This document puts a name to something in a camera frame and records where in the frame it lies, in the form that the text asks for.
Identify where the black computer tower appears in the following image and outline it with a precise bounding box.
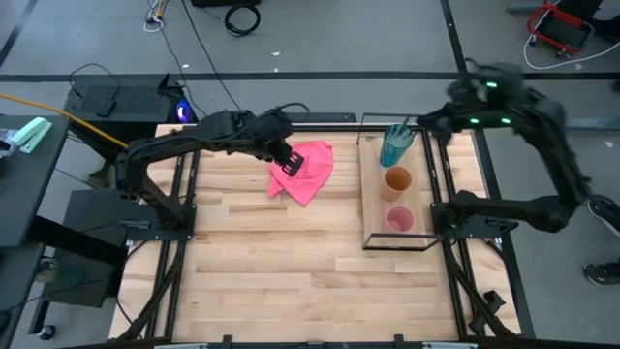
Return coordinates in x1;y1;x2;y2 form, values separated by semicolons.
63;72;196;143

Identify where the small black box on tower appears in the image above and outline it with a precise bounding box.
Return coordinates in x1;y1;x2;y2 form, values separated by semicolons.
95;98;117;119

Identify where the long black floor cable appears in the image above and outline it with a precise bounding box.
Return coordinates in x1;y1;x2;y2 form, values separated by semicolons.
179;0;243;113

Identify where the person's shoe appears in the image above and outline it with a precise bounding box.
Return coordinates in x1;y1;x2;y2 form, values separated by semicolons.
582;261;620;288
586;193;620;235

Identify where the red and black cart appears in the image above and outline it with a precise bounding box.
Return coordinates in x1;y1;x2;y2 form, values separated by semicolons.
526;0;597;55

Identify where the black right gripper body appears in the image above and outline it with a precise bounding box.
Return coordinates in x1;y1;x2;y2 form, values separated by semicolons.
428;107;469;143

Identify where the white cable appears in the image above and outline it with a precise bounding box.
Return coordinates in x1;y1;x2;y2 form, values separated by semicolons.
522;32;620;71

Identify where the black side desk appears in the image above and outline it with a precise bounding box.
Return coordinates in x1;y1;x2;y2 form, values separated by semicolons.
0;113;73;249

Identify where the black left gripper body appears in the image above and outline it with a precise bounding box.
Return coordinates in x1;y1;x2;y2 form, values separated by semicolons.
255;108;295;165

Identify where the mint green stapler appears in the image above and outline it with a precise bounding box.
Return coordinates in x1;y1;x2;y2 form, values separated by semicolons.
10;116;54;155

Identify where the coiled black cable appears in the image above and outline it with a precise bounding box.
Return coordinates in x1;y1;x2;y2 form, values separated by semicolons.
223;3;263;38

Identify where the pink cloth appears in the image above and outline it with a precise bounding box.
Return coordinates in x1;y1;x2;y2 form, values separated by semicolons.
266;140;336;207

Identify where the black power strip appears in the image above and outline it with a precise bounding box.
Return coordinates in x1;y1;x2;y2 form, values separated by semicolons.
285;111;358;124

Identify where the tall teal ribbed cup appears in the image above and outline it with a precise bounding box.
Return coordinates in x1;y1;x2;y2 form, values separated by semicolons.
378;123;417;170

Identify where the yellow cable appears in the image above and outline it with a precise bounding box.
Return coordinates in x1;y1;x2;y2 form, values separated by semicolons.
0;92;130;149

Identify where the medium orange cup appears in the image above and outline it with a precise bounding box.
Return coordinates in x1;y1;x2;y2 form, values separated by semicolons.
379;165;415;204

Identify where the wooden shelf with black frame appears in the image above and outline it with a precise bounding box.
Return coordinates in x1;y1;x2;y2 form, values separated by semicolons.
356;111;445;253

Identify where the white plug with cables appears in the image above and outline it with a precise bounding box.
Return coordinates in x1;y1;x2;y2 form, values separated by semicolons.
142;0;169;35

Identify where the black aluminium table frame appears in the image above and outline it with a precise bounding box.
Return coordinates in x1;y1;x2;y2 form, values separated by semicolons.
114;122;525;342

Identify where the small pink ribbed cup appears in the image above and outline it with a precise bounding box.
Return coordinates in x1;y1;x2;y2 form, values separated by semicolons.
386;205;417;235

